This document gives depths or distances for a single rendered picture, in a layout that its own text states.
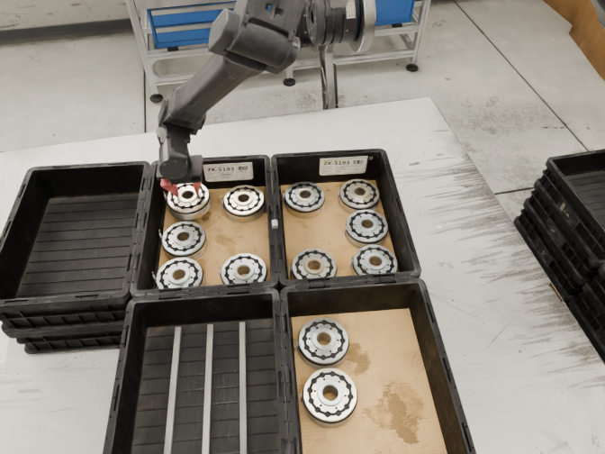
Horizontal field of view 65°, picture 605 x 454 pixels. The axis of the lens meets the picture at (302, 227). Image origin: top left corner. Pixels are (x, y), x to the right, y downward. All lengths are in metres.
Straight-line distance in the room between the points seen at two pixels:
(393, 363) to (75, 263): 0.76
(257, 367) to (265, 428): 0.12
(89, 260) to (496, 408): 0.98
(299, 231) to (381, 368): 0.39
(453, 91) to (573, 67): 0.91
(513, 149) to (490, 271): 1.62
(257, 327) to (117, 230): 0.45
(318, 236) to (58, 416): 0.70
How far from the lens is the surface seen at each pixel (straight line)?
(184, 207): 1.18
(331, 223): 1.20
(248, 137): 1.64
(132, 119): 3.01
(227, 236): 1.18
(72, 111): 3.20
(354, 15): 1.32
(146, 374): 1.04
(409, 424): 0.98
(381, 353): 1.02
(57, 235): 1.31
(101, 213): 1.32
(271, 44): 0.67
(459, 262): 1.35
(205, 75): 0.82
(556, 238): 1.96
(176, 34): 2.92
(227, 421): 0.97
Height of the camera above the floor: 1.75
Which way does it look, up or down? 51 degrees down
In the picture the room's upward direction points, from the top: 1 degrees clockwise
